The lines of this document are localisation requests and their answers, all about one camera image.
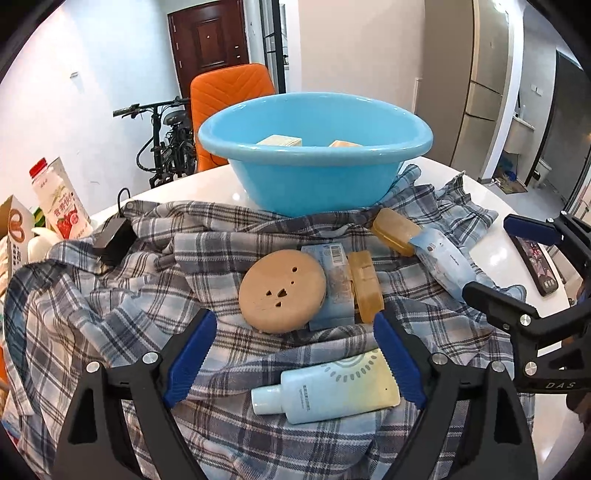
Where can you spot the light blue barcode packet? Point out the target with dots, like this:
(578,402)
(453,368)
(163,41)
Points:
(334,300)

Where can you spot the long light blue wipes packet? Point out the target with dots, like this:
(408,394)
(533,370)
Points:
(443,263)

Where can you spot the orange chair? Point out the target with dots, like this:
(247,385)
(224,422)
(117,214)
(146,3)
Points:
(231,87)

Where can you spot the cream soft packet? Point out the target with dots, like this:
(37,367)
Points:
(279,140)

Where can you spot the black bicycle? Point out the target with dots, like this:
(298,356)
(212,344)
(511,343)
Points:
(161,147)

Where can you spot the dark doormat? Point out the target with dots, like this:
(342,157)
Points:
(510,186)

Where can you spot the round tan disc case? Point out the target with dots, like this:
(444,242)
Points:
(281,290)

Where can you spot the orange box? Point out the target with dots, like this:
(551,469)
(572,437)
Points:
(344,143)

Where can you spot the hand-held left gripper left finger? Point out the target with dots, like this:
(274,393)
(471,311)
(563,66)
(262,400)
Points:
(189,360)

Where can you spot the white plastic bag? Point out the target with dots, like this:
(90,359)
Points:
(44,247)

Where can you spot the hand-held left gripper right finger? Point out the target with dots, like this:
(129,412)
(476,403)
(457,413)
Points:
(399,362)

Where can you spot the black power adapter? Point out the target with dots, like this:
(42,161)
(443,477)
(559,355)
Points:
(113,240)

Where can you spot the white toilet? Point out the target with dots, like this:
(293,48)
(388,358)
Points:
(545,170)

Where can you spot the red capped milk bottle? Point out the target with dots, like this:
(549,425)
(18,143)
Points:
(64,210)

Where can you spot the black smartphone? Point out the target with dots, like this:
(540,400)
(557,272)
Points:
(538,267)

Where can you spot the beige refrigerator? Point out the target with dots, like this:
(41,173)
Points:
(485,92)

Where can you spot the open cardboard box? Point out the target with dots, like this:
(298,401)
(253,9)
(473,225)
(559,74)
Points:
(16,230)

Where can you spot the black framed glass partition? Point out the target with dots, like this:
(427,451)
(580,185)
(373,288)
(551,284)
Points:
(274,41)

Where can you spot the blue yellow squeeze tube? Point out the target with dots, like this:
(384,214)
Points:
(332,387)

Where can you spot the small amber soap box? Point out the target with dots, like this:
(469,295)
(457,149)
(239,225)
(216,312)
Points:
(392,230)

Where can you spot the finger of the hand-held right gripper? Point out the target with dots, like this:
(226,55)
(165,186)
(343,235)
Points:
(494,300)
(531,228)

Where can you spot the brown door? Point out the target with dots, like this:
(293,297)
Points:
(207,41)

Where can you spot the light blue plastic basin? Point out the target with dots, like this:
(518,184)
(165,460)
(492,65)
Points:
(314,184)

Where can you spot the large amber soap box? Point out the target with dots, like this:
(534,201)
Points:
(367,290)

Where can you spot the blue grey plaid shirt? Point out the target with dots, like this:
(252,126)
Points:
(138,286)

